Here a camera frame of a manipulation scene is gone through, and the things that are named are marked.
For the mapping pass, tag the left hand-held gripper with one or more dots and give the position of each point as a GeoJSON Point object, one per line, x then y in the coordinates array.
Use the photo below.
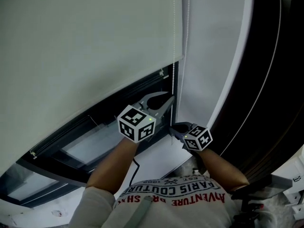
{"type": "Point", "coordinates": [136, 125]}

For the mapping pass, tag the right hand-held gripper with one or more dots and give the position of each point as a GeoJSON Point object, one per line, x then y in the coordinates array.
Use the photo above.
{"type": "Point", "coordinates": [198, 139]}

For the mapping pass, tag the pale green roller blind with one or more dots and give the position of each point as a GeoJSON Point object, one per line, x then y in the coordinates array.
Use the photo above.
{"type": "Point", "coordinates": [71, 56]}

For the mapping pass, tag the person's left forearm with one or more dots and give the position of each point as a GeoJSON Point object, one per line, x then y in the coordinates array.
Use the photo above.
{"type": "Point", "coordinates": [111, 165]}

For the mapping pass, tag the person's right forearm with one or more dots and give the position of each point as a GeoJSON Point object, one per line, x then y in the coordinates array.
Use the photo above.
{"type": "Point", "coordinates": [223, 170]}

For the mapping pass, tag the white window sill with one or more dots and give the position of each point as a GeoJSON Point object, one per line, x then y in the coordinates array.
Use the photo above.
{"type": "Point", "coordinates": [156, 160]}

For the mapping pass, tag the white printed t-shirt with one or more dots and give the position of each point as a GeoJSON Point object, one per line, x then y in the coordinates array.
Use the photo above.
{"type": "Point", "coordinates": [180, 212]}

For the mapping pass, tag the dark framed window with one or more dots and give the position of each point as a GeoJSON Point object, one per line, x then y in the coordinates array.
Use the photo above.
{"type": "Point", "coordinates": [71, 151]}

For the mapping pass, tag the black chest-mounted device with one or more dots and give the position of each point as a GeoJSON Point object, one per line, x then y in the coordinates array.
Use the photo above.
{"type": "Point", "coordinates": [266, 186]}

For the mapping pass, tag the white vanity cabinet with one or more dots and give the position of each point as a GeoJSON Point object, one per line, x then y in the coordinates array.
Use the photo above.
{"type": "Point", "coordinates": [289, 172]}

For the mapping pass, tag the stack of dark door panels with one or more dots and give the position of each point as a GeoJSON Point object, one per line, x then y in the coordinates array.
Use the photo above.
{"type": "Point", "coordinates": [292, 79]}

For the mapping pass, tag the clear plastic bottle red label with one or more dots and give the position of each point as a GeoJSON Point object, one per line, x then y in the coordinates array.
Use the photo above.
{"type": "Point", "coordinates": [57, 213]}

